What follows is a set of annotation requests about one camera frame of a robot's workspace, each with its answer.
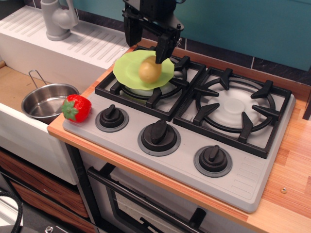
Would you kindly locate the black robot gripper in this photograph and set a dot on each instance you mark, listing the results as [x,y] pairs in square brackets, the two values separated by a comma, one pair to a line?
[157,17]

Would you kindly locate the yellow toy potato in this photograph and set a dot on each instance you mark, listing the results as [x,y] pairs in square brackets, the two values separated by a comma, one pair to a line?
[149,71]

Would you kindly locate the red toy strawberry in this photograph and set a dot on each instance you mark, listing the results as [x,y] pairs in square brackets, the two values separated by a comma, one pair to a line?
[76,108]

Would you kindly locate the light green plastic plate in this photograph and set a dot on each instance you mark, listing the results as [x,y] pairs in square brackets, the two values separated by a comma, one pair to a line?
[126,70]

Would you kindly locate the white toy sink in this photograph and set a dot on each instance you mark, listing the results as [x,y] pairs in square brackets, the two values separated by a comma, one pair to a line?
[35,76]

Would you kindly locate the small steel pot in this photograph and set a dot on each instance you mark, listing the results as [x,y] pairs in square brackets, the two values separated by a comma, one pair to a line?
[44,103]

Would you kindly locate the black left burner grate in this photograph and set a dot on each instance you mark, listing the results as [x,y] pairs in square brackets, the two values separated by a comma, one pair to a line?
[161,102]

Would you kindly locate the black burner grate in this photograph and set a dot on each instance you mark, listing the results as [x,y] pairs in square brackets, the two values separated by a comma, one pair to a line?
[161,102]
[237,111]

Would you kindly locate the black left stove knob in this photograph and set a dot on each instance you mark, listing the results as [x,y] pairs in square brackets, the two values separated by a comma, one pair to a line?
[111,119]

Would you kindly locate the black stove knob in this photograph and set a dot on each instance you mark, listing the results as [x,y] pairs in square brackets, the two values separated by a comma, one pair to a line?
[111,119]
[213,161]
[159,139]

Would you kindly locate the grey toy faucet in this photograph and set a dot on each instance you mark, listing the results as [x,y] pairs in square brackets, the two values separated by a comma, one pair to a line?
[58,21]

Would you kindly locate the black middle stove knob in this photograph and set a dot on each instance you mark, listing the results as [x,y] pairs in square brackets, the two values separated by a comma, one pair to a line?
[159,139]

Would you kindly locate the grey toy stove top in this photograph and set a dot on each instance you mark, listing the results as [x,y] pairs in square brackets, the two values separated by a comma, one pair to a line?
[242,187]

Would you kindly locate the black right burner grate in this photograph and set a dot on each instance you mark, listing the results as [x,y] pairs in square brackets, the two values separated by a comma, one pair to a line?
[237,111]

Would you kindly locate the black right stove knob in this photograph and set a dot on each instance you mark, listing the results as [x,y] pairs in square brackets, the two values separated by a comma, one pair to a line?
[213,161]

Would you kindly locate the wooden drawer front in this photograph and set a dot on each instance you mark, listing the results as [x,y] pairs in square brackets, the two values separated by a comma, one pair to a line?
[55,196]

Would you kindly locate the black oven door handle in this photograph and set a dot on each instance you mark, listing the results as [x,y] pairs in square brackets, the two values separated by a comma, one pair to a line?
[113,187]

